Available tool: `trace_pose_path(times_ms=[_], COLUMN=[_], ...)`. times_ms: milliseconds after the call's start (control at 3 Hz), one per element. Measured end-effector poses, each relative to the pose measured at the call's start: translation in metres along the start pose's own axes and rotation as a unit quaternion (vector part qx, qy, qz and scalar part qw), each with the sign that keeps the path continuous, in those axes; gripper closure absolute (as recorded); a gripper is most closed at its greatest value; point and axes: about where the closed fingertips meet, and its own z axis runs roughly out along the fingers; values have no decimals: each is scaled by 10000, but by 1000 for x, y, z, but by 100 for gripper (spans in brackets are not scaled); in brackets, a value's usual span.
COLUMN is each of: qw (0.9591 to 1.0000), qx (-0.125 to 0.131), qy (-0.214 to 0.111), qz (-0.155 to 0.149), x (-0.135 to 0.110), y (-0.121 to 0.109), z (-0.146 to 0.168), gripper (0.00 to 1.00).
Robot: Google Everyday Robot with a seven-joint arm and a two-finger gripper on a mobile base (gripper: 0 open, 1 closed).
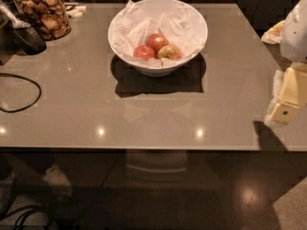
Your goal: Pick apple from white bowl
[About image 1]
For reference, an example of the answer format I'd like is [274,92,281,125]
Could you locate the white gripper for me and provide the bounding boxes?
[264,0,307,127]

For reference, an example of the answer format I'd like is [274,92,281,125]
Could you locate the yellowish red apple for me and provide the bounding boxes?
[157,44,182,60]

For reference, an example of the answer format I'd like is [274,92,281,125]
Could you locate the white ceramic bowl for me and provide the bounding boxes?
[107,0,209,78]

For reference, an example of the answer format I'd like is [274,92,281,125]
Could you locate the red apple back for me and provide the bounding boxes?
[146,34,169,53]

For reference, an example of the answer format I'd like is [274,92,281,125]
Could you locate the red apple front left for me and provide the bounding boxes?
[133,45,156,60]

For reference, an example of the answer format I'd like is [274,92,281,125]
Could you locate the yellow cloth at table edge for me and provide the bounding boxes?
[261,20,285,44]

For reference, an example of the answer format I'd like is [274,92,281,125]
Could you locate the white crumpled paper liner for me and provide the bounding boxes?
[110,0,207,69]

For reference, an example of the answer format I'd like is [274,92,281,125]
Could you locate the small white items behind jar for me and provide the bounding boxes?
[64,3,86,18]

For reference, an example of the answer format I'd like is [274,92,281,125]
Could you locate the white shoe under table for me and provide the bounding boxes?
[42,165,72,197]

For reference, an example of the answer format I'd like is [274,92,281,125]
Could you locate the glass jar of dried chips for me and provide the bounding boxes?
[12,0,71,40]

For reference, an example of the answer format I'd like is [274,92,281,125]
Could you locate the black round appliance with handle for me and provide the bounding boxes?
[0,2,47,55]

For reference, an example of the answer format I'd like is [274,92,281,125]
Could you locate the black cable on table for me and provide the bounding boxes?
[0,72,43,114]

